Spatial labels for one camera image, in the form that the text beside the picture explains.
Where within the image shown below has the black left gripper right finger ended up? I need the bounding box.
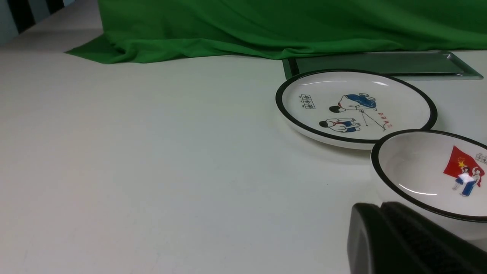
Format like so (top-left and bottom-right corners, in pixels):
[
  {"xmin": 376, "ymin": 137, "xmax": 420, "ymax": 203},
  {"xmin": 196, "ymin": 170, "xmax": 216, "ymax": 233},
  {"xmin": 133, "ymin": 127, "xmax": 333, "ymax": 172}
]
[{"xmin": 380, "ymin": 202, "xmax": 487, "ymax": 274}]

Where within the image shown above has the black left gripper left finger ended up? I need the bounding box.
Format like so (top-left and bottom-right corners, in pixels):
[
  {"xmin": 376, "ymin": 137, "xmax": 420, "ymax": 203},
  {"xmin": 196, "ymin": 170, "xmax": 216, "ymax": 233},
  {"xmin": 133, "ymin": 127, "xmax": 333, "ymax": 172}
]
[{"xmin": 347, "ymin": 203, "xmax": 423, "ymax": 274}]

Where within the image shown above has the white bowl with red flag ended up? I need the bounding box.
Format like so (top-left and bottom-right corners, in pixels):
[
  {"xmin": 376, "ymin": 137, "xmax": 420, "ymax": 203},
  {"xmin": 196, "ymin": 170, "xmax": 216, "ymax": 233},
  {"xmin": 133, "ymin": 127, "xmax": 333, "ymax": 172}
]
[{"xmin": 370, "ymin": 130, "xmax": 487, "ymax": 241}]

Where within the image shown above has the white illustrated plate black rim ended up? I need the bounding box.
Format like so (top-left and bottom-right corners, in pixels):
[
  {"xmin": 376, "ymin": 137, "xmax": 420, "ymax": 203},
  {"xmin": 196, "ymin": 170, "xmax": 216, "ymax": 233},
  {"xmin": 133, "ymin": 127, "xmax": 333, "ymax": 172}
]
[{"xmin": 275, "ymin": 69, "xmax": 438, "ymax": 150}]

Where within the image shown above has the green backdrop cloth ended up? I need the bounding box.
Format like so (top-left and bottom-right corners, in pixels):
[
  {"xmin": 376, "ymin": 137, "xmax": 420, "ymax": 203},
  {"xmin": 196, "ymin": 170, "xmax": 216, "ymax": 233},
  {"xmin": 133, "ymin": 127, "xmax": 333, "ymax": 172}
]
[{"xmin": 68, "ymin": 0, "xmax": 487, "ymax": 64}]

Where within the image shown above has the metal table cable tray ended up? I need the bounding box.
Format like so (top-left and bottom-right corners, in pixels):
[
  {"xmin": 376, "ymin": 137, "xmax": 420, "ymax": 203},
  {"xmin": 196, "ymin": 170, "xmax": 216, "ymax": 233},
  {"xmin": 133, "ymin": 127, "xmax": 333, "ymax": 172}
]
[{"xmin": 282, "ymin": 51, "xmax": 484, "ymax": 80}]

